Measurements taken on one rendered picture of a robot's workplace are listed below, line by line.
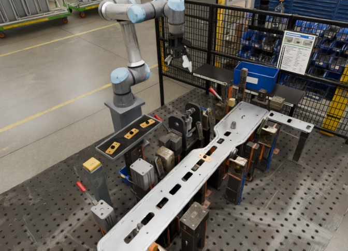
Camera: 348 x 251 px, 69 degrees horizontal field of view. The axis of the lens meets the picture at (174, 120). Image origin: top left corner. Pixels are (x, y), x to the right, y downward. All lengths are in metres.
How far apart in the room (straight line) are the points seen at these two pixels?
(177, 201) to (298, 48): 1.38
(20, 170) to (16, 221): 1.47
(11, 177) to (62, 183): 1.39
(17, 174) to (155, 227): 2.26
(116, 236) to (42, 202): 0.77
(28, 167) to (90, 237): 1.78
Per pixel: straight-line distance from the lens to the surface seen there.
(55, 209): 1.80
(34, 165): 3.26
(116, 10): 1.42
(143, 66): 1.73
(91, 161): 1.31
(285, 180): 1.87
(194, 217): 1.21
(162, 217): 1.24
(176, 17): 1.26
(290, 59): 2.12
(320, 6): 3.29
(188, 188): 1.33
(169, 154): 1.38
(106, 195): 1.46
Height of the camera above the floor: 2.05
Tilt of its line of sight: 37 degrees down
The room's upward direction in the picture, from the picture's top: 2 degrees counter-clockwise
